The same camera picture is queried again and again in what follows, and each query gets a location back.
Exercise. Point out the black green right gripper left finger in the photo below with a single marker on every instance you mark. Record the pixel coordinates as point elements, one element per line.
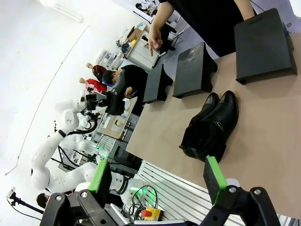
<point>100,176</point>

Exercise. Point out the yellow emergency stop box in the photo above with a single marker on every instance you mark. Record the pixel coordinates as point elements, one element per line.
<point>151,213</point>

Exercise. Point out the mannequin in dark red shirt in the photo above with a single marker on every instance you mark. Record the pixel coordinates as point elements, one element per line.
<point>97,70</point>

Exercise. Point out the person's right hand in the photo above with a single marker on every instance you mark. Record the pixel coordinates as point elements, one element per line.
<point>155,38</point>

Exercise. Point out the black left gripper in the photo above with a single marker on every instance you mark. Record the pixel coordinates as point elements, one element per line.
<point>91,101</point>

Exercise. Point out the person's right forearm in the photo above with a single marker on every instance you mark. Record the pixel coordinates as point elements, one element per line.
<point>162,14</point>

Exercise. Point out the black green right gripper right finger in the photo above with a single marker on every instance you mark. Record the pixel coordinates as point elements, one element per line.
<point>215,179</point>

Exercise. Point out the bystander's dark-haired head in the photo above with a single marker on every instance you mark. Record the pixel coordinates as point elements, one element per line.
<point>43,200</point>

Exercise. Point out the person's left forearm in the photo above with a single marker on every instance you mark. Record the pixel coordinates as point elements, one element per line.
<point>244,9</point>

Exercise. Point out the white cabinet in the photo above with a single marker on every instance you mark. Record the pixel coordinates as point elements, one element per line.
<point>142,53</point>

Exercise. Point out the cardboard box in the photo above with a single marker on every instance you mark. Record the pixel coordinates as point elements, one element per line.
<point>134,33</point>

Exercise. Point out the wooden side table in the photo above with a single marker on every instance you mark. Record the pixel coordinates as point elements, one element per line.
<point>117,117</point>

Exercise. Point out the person's black torso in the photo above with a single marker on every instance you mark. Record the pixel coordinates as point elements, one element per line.
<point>207,21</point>

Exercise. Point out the large black shoe stand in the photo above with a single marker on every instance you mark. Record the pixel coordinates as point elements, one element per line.
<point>263,44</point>

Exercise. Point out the medium black shoe stand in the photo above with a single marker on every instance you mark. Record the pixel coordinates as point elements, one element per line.
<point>190,70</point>

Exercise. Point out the bystander in black shirt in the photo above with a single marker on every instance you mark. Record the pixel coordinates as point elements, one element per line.
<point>129,78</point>

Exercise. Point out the black ankle boot with zipper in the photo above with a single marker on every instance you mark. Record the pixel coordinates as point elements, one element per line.
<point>218,124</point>

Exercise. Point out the small black shoe stand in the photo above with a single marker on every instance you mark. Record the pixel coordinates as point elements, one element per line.
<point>154,84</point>

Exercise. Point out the black camera on tripod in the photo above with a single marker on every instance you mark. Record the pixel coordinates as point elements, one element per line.
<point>16,199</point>

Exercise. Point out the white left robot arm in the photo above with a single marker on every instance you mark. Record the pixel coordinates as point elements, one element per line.
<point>58,153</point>

